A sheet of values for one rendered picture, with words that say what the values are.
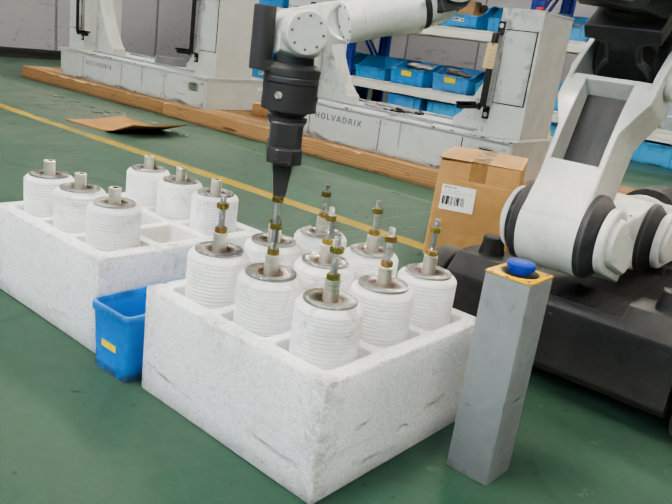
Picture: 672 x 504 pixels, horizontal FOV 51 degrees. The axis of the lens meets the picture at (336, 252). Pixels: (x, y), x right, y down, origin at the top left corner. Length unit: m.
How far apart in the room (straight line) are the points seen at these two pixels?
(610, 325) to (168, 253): 0.80
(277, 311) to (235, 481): 0.24
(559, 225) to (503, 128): 2.00
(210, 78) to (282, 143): 3.20
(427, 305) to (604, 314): 0.36
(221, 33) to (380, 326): 3.46
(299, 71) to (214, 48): 3.25
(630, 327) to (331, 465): 0.60
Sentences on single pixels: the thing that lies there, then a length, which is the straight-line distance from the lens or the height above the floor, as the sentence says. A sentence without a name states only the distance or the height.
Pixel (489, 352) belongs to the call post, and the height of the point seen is 0.20.
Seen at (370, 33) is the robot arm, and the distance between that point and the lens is 1.16.
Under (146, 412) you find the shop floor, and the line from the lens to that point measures 1.16.
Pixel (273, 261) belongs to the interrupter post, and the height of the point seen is 0.27.
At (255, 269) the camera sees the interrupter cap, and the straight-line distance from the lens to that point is 1.04.
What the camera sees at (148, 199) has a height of 0.19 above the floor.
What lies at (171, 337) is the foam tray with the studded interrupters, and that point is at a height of 0.12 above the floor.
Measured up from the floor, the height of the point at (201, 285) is 0.21.
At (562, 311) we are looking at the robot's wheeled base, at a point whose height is 0.17.
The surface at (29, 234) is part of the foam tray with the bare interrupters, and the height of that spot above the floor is 0.16.
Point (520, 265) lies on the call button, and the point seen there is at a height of 0.33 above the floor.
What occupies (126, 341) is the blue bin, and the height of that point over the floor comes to 0.08.
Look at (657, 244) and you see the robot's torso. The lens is 1.54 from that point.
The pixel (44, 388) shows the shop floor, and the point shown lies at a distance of 1.24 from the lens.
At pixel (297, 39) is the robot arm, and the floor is 0.58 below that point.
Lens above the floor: 0.59
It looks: 17 degrees down
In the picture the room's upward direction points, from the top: 8 degrees clockwise
